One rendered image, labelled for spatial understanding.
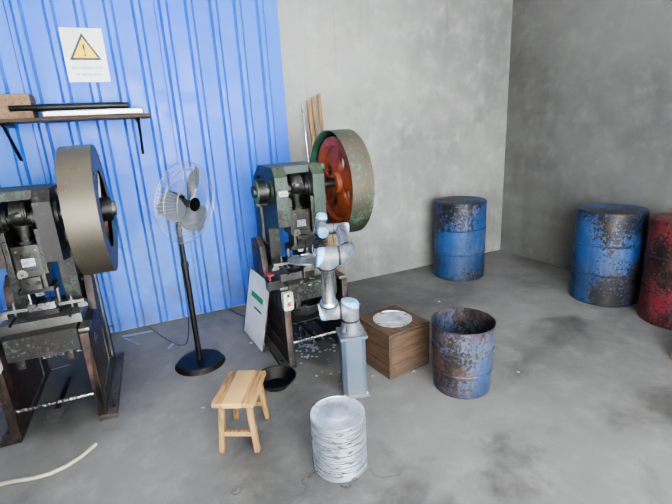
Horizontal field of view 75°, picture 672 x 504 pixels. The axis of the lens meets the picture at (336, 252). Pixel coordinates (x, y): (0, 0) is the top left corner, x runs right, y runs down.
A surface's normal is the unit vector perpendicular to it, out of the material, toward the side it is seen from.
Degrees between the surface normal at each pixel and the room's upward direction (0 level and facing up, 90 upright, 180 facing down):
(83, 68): 90
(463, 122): 90
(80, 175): 52
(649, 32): 90
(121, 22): 90
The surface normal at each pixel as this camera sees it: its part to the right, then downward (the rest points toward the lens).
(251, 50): 0.42, 0.23
